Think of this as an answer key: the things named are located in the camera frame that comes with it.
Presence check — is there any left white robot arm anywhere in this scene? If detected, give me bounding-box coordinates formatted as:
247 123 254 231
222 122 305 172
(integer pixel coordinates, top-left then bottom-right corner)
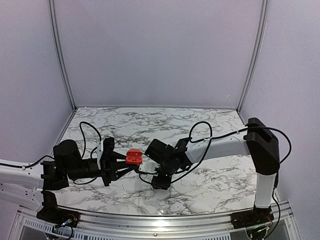
0 137 142 191

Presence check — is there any front aluminium rail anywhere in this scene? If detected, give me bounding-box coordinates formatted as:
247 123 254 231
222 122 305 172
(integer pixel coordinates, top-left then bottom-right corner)
8 201 301 240

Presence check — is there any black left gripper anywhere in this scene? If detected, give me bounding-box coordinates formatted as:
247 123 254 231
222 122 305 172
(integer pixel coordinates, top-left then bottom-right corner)
65 151 137 187

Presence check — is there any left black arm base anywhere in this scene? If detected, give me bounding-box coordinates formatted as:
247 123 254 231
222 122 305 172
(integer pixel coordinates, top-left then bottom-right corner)
36 190 80 228

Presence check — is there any left aluminium frame post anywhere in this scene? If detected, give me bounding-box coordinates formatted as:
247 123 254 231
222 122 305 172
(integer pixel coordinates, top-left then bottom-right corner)
48 0 77 112

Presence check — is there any aluminium frame post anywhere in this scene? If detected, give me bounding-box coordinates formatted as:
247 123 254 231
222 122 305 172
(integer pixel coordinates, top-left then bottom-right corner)
48 0 77 112
236 0 269 112

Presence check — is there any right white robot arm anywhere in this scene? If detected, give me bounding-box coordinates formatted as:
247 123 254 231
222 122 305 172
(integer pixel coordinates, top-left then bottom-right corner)
145 117 280 224

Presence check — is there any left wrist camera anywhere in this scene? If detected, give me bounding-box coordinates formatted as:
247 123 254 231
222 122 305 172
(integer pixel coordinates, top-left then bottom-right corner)
96 137 115 170

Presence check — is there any right aluminium frame post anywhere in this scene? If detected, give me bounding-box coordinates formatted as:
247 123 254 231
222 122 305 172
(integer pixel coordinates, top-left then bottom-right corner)
236 0 269 112

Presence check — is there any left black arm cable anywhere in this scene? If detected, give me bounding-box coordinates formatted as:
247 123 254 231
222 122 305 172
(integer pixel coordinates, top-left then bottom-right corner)
0 121 103 185

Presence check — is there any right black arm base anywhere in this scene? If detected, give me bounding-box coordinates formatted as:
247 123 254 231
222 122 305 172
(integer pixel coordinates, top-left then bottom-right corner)
230 205 274 229

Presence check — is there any red bottle cap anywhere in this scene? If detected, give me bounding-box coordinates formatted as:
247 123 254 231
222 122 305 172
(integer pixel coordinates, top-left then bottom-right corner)
125 149 143 166

